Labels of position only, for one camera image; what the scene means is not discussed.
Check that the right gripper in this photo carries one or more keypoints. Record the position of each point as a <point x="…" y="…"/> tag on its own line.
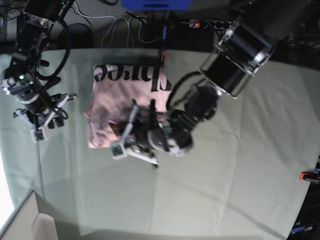
<point x="46" y="113"/>

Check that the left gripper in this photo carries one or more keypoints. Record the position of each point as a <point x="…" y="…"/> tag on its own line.
<point x="128" y="140"/>

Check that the pink printed t-shirt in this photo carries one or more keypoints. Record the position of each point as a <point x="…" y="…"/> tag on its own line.
<point x="114" y="88"/>

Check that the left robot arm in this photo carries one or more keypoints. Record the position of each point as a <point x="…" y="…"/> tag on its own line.
<point x="247" y="44"/>

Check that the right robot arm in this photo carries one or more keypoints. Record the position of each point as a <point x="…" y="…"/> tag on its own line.
<point x="22" y="79"/>

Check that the red black clamp middle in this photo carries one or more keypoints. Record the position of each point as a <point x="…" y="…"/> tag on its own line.
<point x="162" y="49"/>

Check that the red black clamp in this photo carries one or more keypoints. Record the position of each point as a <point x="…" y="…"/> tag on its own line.
<point x="162" y="49"/>
<point x="312" y="176"/>

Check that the black round stool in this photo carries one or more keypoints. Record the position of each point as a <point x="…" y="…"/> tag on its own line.
<point x="81" y="37"/>

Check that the white cardboard box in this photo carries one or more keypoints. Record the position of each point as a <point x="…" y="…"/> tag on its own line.
<point x="26" y="222"/>

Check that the green table cloth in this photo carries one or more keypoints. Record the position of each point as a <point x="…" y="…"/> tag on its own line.
<point x="241" y="181"/>

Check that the black power strip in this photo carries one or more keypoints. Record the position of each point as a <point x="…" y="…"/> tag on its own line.
<point x="204" y="24"/>

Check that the blue plastic box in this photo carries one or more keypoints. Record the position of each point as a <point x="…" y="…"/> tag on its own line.
<point x="156" y="5"/>

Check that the red black clamp right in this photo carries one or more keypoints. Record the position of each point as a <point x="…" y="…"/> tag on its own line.
<point x="312" y="176"/>

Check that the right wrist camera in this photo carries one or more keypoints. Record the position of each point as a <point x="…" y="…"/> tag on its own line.
<point x="38" y="135"/>

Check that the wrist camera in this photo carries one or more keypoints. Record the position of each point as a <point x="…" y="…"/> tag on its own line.
<point x="38" y="135"/>
<point x="118" y="150"/>

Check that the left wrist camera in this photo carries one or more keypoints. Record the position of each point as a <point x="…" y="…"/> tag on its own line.
<point x="118" y="150"/>

